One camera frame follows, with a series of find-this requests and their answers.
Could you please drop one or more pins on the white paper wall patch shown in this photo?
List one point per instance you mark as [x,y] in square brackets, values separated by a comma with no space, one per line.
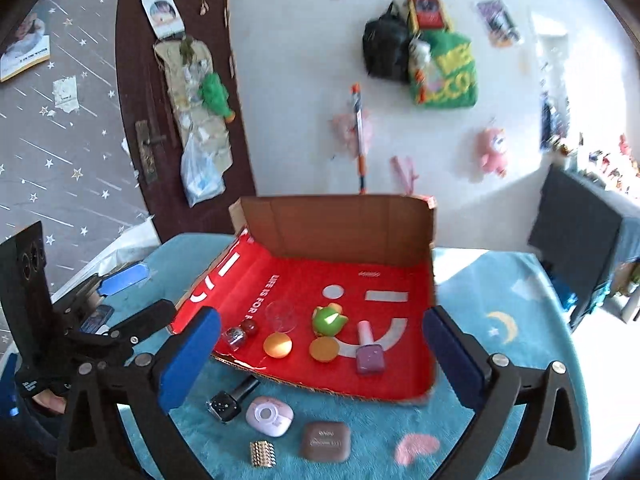
[65,92]

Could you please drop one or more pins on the red tassel charm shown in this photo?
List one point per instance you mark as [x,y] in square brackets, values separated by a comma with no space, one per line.
[420,87]

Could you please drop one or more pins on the orange ingot-shaped block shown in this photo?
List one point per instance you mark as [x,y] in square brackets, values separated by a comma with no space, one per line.
[277,346]
[322,350]

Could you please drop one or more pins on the cardboard box with red lining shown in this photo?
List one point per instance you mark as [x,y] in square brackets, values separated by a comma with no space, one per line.
[350,230]

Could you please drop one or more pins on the person's left hand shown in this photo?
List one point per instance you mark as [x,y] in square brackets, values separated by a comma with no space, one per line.
[47,401]

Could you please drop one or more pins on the brown earbuds case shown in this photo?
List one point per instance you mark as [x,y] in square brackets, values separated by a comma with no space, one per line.
[325,441]

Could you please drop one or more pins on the beige hanging pocket organizer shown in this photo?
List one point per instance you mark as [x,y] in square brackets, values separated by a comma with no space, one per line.
[192,105]

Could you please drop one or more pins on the green frog-shaped toy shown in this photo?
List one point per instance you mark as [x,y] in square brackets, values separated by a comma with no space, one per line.
[329,317]

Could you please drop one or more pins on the black nail polish bottle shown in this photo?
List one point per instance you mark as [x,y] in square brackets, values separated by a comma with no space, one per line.
[222,405]

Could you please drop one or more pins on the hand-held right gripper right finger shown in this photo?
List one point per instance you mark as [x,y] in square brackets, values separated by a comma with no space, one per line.
[452,357]

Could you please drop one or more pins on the green plush toy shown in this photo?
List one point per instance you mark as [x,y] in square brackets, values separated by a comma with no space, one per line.
[215,92]

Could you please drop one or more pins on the dressing table with dark cloth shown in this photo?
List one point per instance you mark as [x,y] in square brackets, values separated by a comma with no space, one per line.
[575,225]

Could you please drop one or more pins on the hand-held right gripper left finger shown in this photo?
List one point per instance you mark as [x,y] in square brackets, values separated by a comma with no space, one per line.
[190,360]

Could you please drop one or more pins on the black backpack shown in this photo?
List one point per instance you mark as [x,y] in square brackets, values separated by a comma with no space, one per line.
[385,45]

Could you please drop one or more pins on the dark brown door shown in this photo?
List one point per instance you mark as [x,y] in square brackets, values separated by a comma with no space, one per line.
[135,60]

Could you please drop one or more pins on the wall mirror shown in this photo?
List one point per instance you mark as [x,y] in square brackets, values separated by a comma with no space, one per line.
[550,60]

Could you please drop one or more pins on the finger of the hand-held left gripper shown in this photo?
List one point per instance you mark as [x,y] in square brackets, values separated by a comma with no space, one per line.
[147,317]
[122,277]

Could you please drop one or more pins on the clear plastic cup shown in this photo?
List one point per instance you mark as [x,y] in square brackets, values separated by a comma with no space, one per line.
[280,317]

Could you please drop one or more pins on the gold studded cylinder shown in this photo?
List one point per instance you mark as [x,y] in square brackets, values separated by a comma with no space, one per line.
[262,454]

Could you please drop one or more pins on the hanging picture booklet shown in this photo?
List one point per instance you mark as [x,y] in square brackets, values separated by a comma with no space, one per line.
[25,45]

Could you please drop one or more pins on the purple nail polish pink cap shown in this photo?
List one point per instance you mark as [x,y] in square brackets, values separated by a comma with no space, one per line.
[370,359]

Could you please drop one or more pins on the pink plush toy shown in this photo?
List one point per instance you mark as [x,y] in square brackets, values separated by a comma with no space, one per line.
[492,152]

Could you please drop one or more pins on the door calendar poster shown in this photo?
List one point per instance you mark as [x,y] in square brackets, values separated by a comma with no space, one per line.
[162,12]

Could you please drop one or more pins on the green tote bag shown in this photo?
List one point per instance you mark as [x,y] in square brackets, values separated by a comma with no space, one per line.
[450,75]

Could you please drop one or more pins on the lavender round case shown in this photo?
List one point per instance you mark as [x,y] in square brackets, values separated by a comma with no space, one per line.
[270,416]

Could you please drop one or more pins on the white plastic sheet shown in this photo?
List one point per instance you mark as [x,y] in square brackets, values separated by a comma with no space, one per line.
[130,245]

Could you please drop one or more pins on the glitter nail polish round cap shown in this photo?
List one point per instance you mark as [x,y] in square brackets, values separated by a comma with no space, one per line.
[235,337]

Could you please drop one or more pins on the pink ribbon wall hanger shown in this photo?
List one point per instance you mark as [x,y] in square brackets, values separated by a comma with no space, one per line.
[405,172]

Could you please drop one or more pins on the translucent plastic bag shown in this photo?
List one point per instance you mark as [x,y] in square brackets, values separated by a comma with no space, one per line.
[200,180]

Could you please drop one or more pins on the wall photo poster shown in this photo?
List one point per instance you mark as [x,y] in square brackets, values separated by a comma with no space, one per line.
[497,20]

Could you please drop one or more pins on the orange-capped tube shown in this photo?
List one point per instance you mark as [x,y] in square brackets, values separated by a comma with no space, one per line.
[358,130]

